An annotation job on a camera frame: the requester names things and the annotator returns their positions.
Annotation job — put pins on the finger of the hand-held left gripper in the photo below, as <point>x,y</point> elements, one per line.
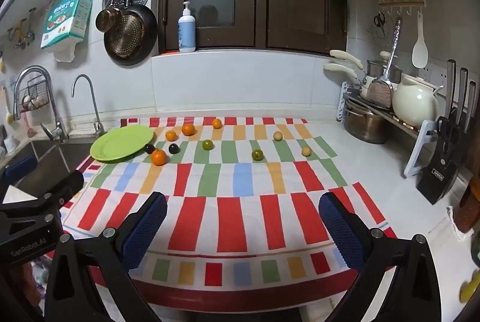
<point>63,187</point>
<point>20,166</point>

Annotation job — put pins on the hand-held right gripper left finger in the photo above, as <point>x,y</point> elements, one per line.
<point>144,228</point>

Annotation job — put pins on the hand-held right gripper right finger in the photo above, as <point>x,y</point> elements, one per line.
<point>341,228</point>

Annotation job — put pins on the green plate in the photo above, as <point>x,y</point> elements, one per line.
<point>120,144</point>

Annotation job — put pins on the small yellow fruit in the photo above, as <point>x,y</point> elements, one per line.
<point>278,136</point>
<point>306,151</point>

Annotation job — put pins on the steel sink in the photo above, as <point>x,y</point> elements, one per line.
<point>48,160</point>

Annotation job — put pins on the tall chrome pull-out faucet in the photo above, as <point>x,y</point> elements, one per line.
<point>56,119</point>

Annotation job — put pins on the orange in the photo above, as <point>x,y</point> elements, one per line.
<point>171,135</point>
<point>216,123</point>
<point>188,129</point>
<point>158,157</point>

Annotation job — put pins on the small chrome faucet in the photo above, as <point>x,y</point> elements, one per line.
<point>95,115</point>

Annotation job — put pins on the dark plum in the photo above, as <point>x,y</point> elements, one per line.
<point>150,148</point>
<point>173,148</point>

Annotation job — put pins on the striped colourful cloth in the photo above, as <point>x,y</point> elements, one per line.
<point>232,217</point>

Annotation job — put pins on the green citrus fruit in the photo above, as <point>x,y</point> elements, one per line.
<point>257,154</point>
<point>207,145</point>

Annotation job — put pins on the large steel stockpot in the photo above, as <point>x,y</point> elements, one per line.
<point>363,125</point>

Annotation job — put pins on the white steel dish rack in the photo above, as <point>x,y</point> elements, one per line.
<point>416,153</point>

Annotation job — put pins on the black knife block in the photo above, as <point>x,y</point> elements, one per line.
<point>438,175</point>

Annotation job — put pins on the brown wooden object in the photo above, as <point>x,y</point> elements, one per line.
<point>468,209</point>

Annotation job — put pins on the metal skimmer ladle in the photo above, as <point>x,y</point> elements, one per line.
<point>379,93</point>

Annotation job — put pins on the black kitchen shears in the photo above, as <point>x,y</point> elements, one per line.
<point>448,136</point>

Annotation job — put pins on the cream ceramic kettle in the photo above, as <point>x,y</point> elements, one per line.
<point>414,104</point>

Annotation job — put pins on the green paper towel pack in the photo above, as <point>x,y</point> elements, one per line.
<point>67,18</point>

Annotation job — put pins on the black frying pan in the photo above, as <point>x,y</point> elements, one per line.
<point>131,37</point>

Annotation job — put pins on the small copper pot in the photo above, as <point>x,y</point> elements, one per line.
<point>108,19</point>

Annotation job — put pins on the white rice paddle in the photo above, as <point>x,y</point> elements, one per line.
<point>420,52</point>

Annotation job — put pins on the white blue pump bottle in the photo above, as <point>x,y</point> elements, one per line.
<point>186,33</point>

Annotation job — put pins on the hanging black scissors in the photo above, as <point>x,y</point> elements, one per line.
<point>379,22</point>

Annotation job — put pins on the bicycle-shaped wall hooks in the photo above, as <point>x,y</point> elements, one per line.
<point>23,31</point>

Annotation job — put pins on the white wall outlet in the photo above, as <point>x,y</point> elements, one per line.
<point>435,76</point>

